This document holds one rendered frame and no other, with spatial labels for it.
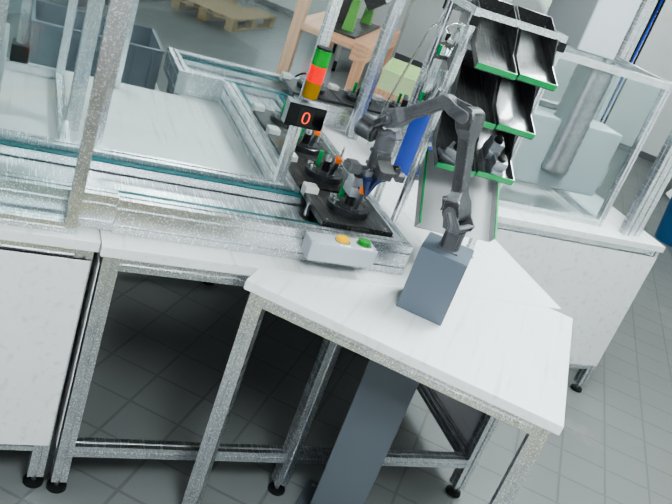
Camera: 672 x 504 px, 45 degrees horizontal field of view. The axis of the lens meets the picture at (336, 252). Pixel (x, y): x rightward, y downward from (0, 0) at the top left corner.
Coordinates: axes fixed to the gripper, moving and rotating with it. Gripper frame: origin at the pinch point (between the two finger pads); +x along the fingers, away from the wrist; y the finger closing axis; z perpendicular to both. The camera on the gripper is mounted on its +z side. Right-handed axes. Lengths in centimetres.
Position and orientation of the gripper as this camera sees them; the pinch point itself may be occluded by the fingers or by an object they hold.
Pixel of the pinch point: (368, 185)
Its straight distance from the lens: 243.6
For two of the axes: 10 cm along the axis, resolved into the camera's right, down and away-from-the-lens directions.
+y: 9.0, 1.3, 4.1
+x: -3.1, 8.6, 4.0
